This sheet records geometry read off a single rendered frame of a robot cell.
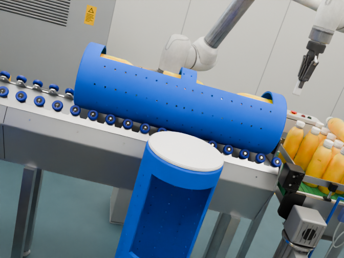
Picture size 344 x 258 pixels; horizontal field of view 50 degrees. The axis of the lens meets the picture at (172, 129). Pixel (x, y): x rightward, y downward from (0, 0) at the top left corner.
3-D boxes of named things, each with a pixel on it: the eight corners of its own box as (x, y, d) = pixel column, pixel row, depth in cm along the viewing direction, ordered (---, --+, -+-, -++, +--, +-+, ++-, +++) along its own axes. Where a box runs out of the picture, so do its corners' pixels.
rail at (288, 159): (273, 141, 192) (275, 136, 191) (274, 141, 192) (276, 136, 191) (297, 179, 155) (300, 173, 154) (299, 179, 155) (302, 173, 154)
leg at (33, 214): (21, 248, 205) (37, 149, 183) (31, 250, 206) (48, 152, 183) (17, 255, 200) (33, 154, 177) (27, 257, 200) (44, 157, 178)
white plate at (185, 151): (135, 130, 133) (134, 133, 133) (174, 170, 112) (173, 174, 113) (195, 131, 149) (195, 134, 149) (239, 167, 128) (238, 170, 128)
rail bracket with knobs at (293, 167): (275, 179, 161) (283, 159, 157) (290, 184, 162) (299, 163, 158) (281, 191, 152) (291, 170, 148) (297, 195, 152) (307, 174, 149)
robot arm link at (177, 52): (152, 65, 225) (162, 29, 218) (175, 67, 237) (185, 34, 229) (168, 74, 214) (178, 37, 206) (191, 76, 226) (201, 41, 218)
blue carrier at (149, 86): (85, 89, 178) (95, 33, 164) (256, 134, 187) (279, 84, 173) (69, 117, 154) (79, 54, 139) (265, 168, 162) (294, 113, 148)
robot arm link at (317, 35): (329, 30, 157) (323, 44, 159) (309, 24, 156) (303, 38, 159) (338, 33, 149) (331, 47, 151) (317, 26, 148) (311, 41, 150)
